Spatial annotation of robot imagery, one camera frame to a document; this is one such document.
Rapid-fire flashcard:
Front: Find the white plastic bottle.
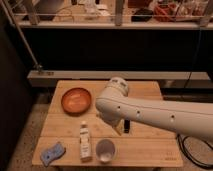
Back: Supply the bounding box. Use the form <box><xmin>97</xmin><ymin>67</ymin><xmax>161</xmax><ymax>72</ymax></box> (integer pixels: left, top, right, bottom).
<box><xmin>79</xmin><ymin>121</ymin><xmax>92</xmax><ymax>162</ymax></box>

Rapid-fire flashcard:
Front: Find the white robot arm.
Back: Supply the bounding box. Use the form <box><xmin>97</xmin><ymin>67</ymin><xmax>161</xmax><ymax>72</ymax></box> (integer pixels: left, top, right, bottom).
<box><xmin>95</xmin><ymin>77</ymin><xmax>213</xmax><ymax>142</ymax></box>

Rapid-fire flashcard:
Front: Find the orange ceramic bowl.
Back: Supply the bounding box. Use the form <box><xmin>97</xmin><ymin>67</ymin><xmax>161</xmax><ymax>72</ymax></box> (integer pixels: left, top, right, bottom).
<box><xmin>61</xmin><ymin>87</ymin><xmax>92</xmax><ymax>116</ymax></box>

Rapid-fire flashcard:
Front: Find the black rectangular bar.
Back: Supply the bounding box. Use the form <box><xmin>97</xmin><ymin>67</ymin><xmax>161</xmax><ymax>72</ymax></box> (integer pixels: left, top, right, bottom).
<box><xmin>124</xmin><ymin>120</ymin><xmax>130</xmax><ymax>133</ymax></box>

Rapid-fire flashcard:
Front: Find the wooden table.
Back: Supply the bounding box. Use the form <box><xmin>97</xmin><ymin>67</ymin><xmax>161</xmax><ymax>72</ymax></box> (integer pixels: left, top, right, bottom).
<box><xmin>32</xmin><ymin>81</ymin><xmax>183</xmax><ymax>169</ymax></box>

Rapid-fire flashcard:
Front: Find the white paper cup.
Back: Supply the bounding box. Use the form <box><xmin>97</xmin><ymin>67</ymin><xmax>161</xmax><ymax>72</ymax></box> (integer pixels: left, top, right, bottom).
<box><xmin>95</xmin><ymin>139</ymin><xmax>116</xmax><ymax>163</ymax></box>

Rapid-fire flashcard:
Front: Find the grey horizontal ledge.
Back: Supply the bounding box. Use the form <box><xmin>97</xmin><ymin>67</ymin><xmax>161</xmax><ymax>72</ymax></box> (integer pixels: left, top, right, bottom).
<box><xmin>27</xmin><ymin>70</ymin><xmax>213</xmax><ymax>89</ymax></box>

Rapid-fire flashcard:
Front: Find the metal diagonal pole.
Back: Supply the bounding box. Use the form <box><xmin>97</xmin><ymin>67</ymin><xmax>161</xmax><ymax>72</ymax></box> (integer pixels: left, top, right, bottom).
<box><xmin>2</xmin><ymin>0</ymin><xmax>43</xmax><ymax>74</ymax></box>

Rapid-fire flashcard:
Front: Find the blue sponge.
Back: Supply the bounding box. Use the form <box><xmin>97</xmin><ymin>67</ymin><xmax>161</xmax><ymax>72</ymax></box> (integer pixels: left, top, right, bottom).
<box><xmin>40</xmin><ymin>142</ymin><xmax>66</xmax><ymax>167</ymax></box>

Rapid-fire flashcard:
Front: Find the cluttered background shelf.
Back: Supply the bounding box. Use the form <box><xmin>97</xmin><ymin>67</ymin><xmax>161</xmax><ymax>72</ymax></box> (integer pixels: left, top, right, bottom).
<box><xmin>2</xmin><ymin>0</ymin><xmax>213</xmax><ymax>30</ymax></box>

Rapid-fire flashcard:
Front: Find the black cable on floor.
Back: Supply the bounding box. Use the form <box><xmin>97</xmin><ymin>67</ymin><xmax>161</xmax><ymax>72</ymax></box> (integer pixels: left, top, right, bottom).
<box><xmin>176</xmin><ymin>133</ymin><xmax>213</xmax><ymax>169</ymax></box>

